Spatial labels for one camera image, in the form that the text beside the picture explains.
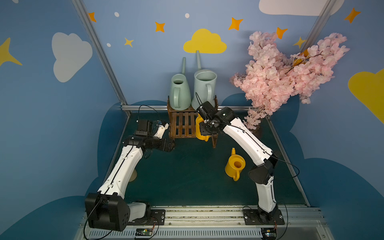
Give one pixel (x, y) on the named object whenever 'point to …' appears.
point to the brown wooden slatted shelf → (182, 124)
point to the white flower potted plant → (134, 176)
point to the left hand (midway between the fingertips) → (167, 140)
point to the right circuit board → (269, 233)
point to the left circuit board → (143, 232)
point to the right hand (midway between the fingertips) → (206, 129)
